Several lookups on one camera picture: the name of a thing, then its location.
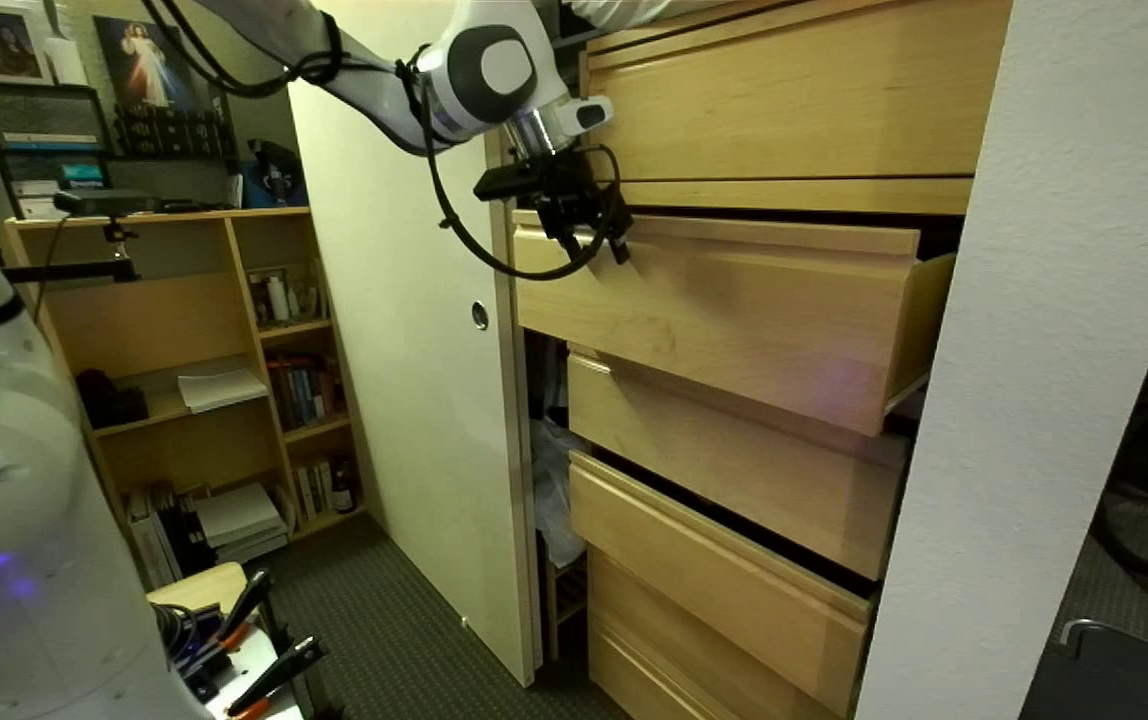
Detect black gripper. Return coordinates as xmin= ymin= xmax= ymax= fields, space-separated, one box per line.
xmin=472 ymin=148 xmax=633 ymax=266

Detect wooden drawer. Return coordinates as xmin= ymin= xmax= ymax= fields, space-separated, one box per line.
xmin=515 ymin=216 xmax=958 ymax=435
xmin=586 ymin=0 xmax=1014 ymax=216
xmin=588 ymin=554 xmax=842 ymax=720
xmin=567 ymin=454 xmax=873 ymax=720
xmin=567 ymin=354 xmax=907 ymax=581

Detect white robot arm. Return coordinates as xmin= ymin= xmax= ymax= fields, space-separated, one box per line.
xmin=0 ymin=0 xmax=630 ymax=720

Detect cream closet door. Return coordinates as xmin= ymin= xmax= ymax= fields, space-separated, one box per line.
xmin=288 ymin=83 xmax=542 ymax=687

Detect wooden bookshelf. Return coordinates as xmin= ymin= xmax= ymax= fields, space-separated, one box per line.
xmin=5 ymin=207 xmax=365 ymax=586

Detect white paper stack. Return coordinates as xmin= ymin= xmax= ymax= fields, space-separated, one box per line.
xmin=176 ymin=364 xmax=265 ymax=414

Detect stack of binders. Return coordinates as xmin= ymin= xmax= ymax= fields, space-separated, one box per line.
xmin=192 ymin=485 xmax=288 ymax=560

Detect framed religious picture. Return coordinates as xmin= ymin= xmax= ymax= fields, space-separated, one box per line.
xmin=96 ymin=15 xmax=196 ymax=113

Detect black metal shelf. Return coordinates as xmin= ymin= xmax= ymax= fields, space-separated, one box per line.
xmin=0 ymin=79 xmax=234 ymax=216

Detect pens in holder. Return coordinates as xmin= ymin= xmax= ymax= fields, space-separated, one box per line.
xmin=148 ymin=563 xmax=325 ymax=720

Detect small framed photo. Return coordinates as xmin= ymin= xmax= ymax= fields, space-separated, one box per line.
xmin=0 ymin=10 xmax=50 ymax=83

